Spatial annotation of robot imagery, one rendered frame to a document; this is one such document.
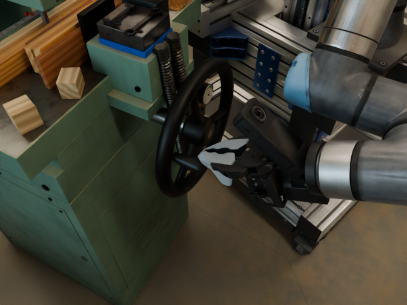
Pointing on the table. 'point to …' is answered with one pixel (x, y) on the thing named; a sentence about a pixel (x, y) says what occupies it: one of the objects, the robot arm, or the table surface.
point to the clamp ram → (98, 8)
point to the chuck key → (119, 15)
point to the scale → (19, 23)
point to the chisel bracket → (37, 3)
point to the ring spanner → (142, 22)
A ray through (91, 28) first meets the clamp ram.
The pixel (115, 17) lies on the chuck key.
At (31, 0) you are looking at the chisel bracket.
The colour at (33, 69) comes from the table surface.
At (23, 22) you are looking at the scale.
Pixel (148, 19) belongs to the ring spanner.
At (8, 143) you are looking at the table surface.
